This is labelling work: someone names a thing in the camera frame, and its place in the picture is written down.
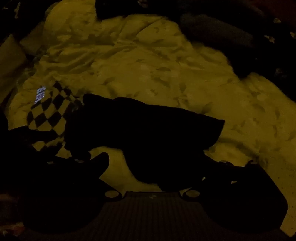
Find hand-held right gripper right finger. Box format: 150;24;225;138
182;160;262;199

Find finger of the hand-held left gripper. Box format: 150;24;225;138
7;126;58;142

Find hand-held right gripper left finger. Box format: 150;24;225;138
47;152;121;199

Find black checkered cloth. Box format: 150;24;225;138
25;81;84;160

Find black garment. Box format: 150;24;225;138
63;93;226;192

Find dotted yellow bed sheet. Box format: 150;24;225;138
252;148;296;237

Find pale pillow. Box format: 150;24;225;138
0;35;29;100

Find yellow leaf print blanket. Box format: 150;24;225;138
7;0;296;193

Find dark cloth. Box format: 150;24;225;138
231;14;296;101

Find dark pillow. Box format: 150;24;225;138
179;13;262;50

